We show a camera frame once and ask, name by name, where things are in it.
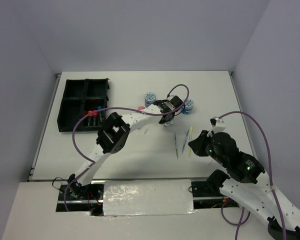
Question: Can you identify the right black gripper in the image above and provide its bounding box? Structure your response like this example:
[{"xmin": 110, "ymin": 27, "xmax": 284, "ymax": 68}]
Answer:
[{"xmin": 188, "ymin": 129, "xmax": 227, "ymax": 166}]

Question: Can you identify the yellow pen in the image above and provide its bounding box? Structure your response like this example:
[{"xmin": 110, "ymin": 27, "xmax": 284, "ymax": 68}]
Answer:
[{"xmin": 188, "ymin": 125, "xmax": 193, "ymax": 158}]

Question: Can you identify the green pen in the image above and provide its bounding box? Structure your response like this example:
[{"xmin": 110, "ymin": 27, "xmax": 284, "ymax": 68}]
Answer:
[{"xmin": 174, "ymin": 132, "xmax": 179, "ymax": 160}]

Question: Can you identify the orange highlighter marker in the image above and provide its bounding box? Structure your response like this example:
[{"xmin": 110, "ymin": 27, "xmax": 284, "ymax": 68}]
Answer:
[{"xmin": 87, "ymin": 112, "xmax": 93, "ymax": 127}]

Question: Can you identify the pink highlighter marker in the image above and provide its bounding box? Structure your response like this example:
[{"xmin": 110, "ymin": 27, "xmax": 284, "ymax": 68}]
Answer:
[{"xmin": 91, "ymin": 115, "xmax": 98, "ymax": 127}]

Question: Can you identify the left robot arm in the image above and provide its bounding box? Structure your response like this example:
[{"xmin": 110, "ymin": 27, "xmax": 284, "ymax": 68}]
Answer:
[{"xmin": 68, "ymin": 95, "xmax": 184, "ymax": 200}]

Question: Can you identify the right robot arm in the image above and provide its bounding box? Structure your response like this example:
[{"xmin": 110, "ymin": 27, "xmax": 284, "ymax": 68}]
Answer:
[{"xmin": 188, "ymin": 130, "xmax": 300, "ymax": 240}]

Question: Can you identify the blue-lidded jar left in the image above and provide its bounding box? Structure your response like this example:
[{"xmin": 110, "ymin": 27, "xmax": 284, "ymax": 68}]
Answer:
[{"xmin": 144, "ymin": 92, "xmax": 157, "ymax": 108}]

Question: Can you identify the blue-lidded jar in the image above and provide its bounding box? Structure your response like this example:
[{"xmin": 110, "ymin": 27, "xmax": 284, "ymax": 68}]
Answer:
[
  {"xmin": 181, "ymin": 98, "xmax": 194, "ymax": 115},
  {"xmin": 144, "ymin": 92, "xmax": 157, "ymax": 108}
]

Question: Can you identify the blue pen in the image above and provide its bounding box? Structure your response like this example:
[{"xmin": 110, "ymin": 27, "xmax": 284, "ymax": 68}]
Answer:
[{"xmin": 181, "ymin": 129, "xmax": 190, "ymax": 155}]

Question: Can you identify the blue-lidded jar right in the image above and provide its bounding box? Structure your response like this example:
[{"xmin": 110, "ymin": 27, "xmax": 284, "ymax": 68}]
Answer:
[{"xmin": 181, "ymin": 98, "xmax": 194, "ymax": 115}]

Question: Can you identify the black four-compartment organizer tray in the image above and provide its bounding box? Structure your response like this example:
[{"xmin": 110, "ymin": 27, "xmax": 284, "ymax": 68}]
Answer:
[{"xmin": 57, "ymin": 78, "xmax": 110, "ymax": 133}]

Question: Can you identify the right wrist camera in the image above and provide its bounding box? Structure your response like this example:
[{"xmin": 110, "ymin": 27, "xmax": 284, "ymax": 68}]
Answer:
[{"xmin": 208, "ymin": 117, "xmax": 226, "ymax": 137}]

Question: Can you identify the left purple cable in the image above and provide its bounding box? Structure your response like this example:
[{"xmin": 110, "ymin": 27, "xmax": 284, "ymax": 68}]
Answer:
[{"xmin": 63, "ymin": 84, "xmax": 191, "ymax": 212}]

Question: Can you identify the purple cable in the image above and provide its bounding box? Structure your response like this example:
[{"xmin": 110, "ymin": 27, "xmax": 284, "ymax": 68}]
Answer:
[
  {"xmin": 219, "ymin": 110, "xmax": 288, "ymax": 240},
  {"xmin": 63, "ymin": 84, "xmax": 191, "ymax": 212}
]

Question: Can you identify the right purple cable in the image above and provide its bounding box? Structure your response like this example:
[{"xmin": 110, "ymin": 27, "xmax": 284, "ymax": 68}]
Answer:
[{"xmin": 219, "ymin": 110, "xmax": 288, "ymax": 240}]

